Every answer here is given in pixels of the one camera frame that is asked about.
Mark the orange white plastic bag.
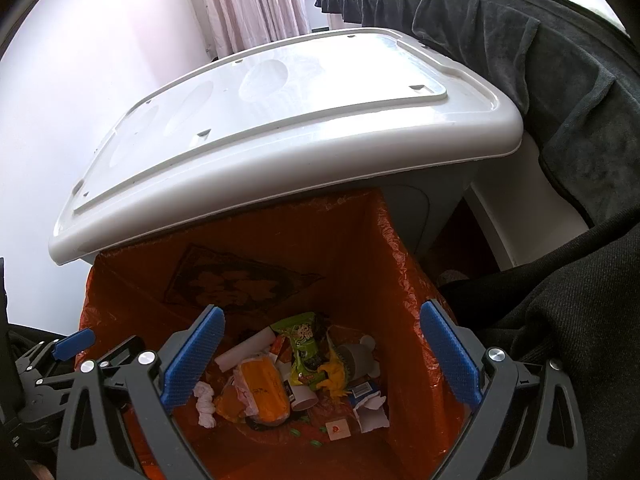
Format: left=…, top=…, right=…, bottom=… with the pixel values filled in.
left=214, top=354, right=291, bottom=427

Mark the pink patterned curtain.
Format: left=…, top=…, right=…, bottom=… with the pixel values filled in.
left=202, top=0, right=311, bottom=58

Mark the white crumpled tissue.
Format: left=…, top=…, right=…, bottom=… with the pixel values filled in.
left=193, top=382, right=216, bottom=429

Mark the orange trash bag liner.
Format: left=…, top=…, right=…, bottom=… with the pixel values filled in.
left=80, top=191, right=463, bottom=479

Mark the green snack bag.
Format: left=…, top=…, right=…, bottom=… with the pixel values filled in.
left=270, top=312, right=326, bottom=390

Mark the torn white blue carton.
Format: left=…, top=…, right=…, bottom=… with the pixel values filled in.
left=347, top=382, right=390, bottom=434

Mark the small white card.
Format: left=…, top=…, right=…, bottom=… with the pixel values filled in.
left=326, top=418, right=352, bottom=441

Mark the grey paper cup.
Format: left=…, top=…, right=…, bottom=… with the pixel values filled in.
left=336, top=335, right=381, bottom=382

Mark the white plastic bin lid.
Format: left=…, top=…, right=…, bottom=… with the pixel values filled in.
left=49, top=27, right=523, bottom=264

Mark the white paper tube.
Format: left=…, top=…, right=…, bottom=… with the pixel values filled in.
left=214, top=327, right=276, bottom=372

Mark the grey trash bin body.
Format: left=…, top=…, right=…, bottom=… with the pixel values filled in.
left=371, top=162, right=480, bottom=257

